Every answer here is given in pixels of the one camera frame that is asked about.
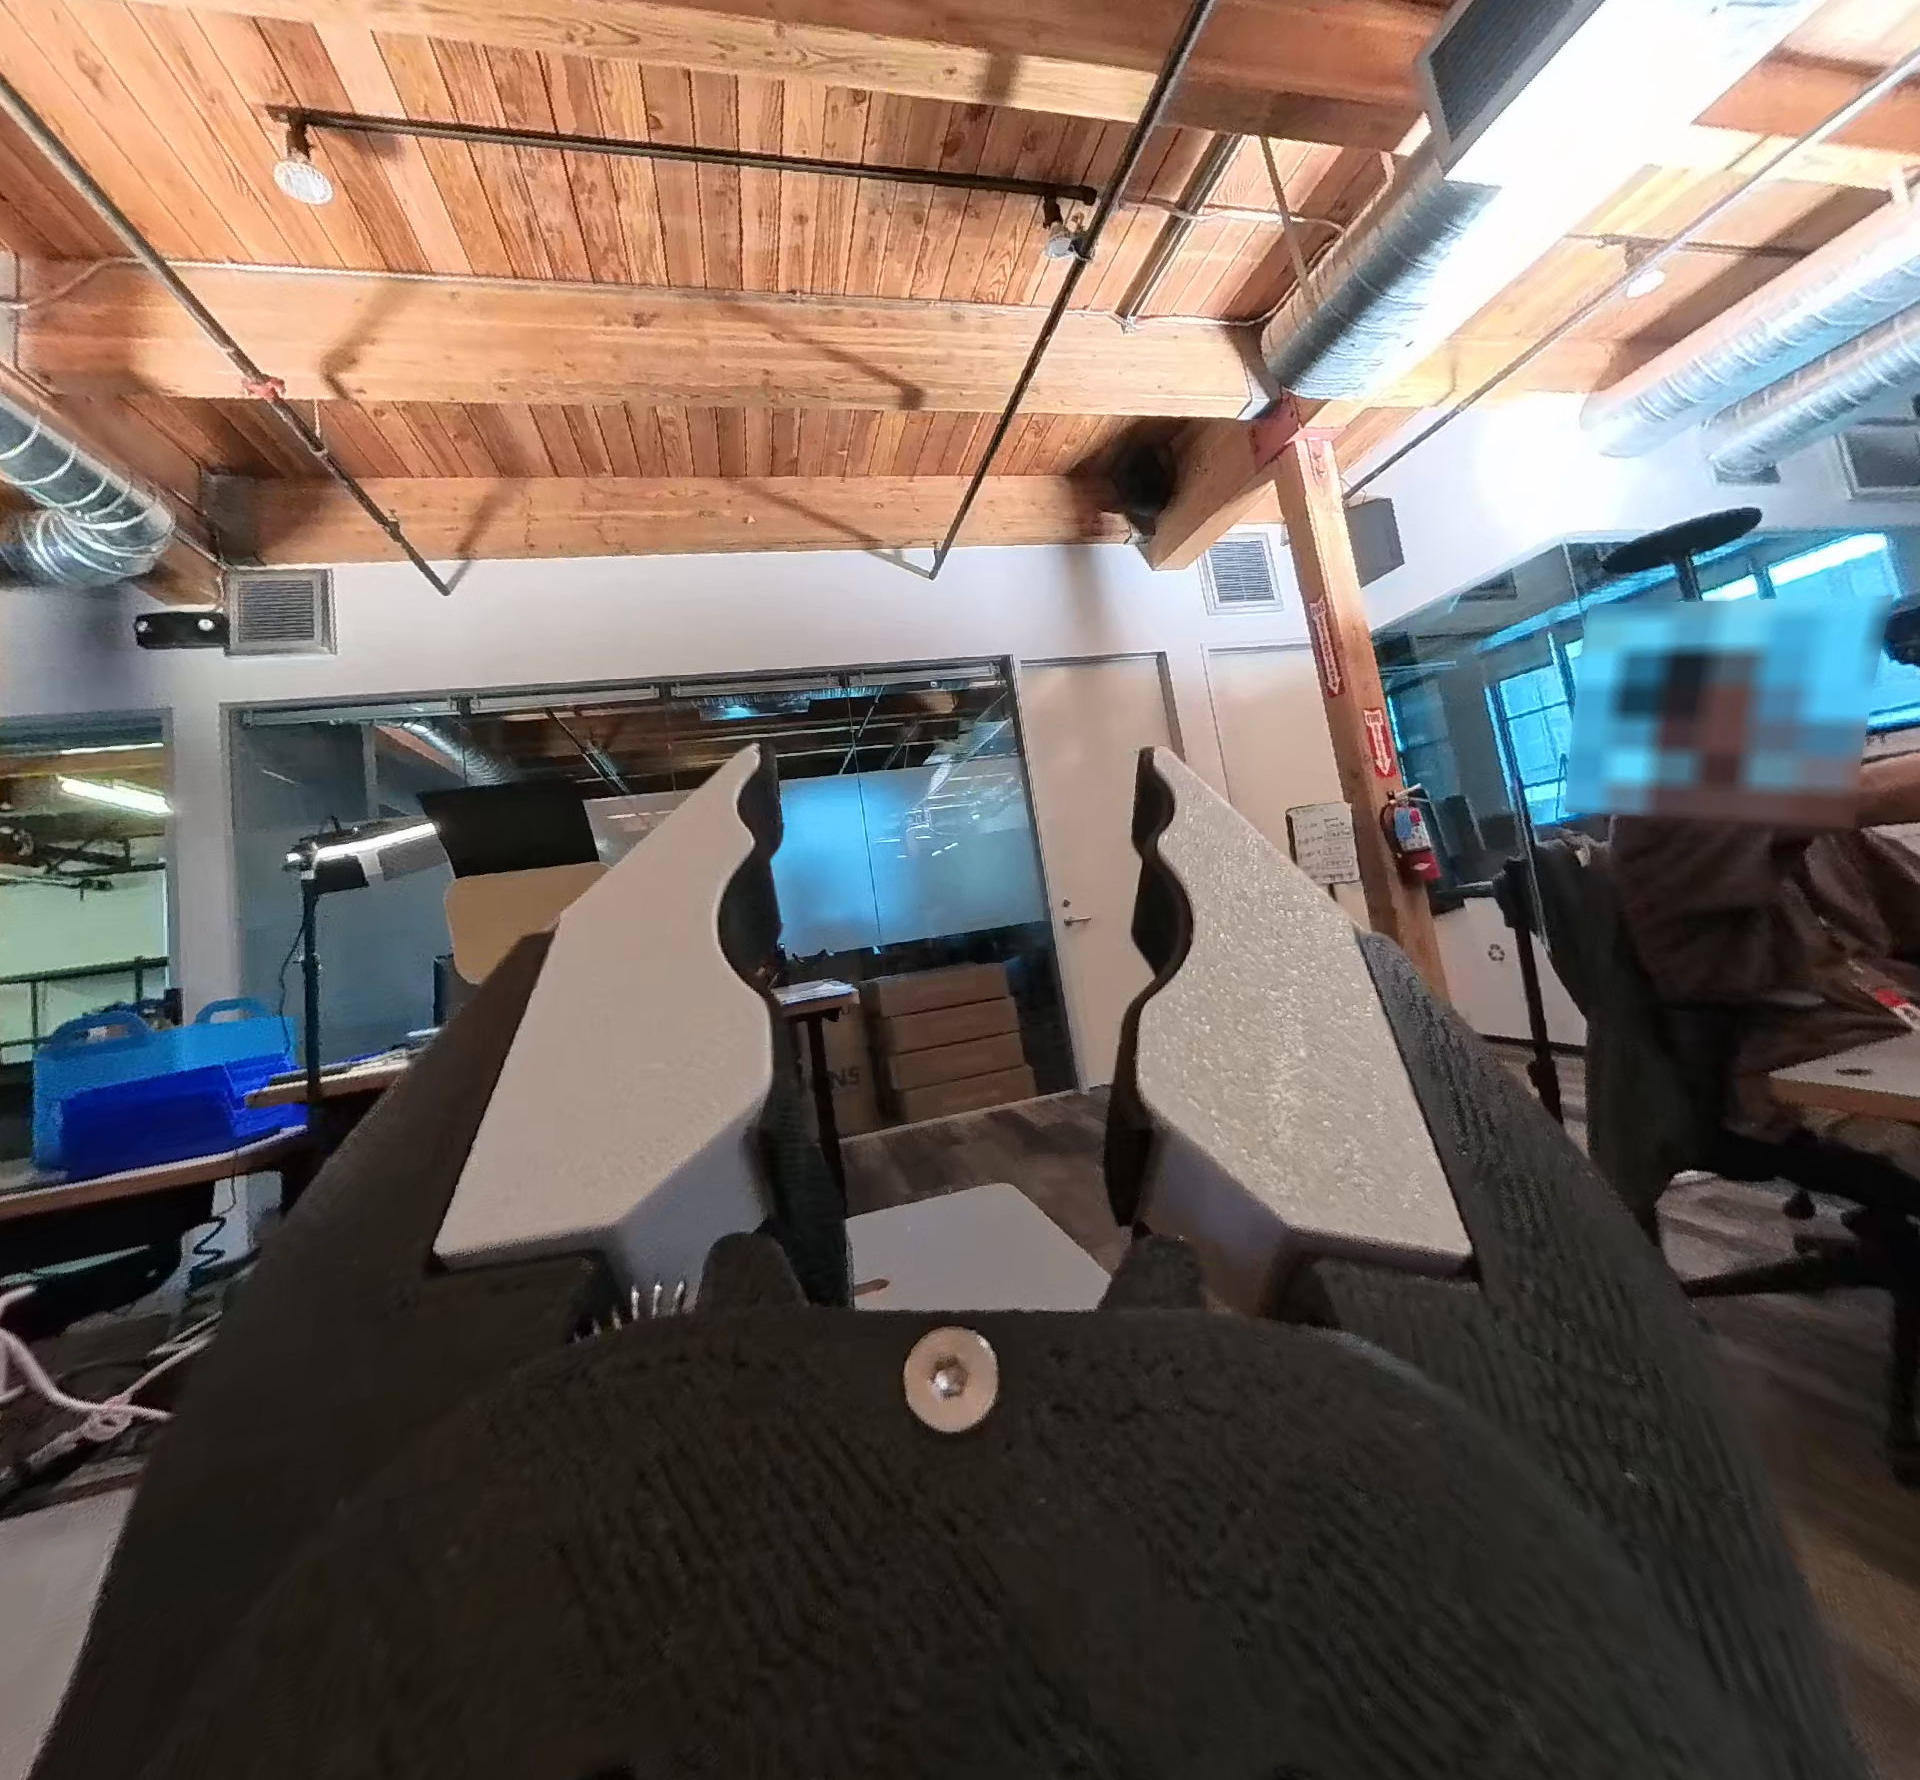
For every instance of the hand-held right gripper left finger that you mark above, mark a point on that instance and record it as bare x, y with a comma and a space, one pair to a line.
630, 1059

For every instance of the silver air duct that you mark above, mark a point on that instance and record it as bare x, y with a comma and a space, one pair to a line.
73, 506

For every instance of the cardboard box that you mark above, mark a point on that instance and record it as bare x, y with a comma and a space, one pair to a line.
948, 1030
956, 1069
937, 989

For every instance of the black tripod stand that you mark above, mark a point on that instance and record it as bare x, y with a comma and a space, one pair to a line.
1527, 969

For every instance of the white door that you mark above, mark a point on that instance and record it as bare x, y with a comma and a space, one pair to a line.
1087, 758
1262, 716

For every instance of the red fire extinguisher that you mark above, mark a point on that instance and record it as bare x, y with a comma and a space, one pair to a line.
1417, 834

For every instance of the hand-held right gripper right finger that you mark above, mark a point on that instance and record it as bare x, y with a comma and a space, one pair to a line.
1275, 1059

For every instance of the silver flexible duct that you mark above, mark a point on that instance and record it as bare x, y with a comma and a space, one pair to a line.
1768, 340
1844, 417
1348, 324

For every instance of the wooden post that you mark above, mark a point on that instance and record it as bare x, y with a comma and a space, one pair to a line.
1342, 700

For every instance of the glass wall panel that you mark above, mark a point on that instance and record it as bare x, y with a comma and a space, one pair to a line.
899, 834

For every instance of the black office chair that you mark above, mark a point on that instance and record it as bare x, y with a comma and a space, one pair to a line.
1605, 1030

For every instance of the wooden desk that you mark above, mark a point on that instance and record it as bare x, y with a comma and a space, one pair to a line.
58, 1192
1860, 1075

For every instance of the studio light on stand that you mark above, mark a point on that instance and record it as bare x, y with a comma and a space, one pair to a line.
360, 853

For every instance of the black ceiling pipe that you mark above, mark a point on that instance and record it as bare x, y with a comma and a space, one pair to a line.
1185, 62
149, 257

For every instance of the grey wall box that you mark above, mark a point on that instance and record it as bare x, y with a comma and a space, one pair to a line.
1376, 537

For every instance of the wall vent grille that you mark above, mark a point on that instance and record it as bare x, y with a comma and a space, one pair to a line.
1237, 573
279, 611

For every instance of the small wall whiteboard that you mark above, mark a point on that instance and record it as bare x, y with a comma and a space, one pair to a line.
1325, 842

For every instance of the blue plastic crate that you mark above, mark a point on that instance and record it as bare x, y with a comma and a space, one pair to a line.
149, 1103

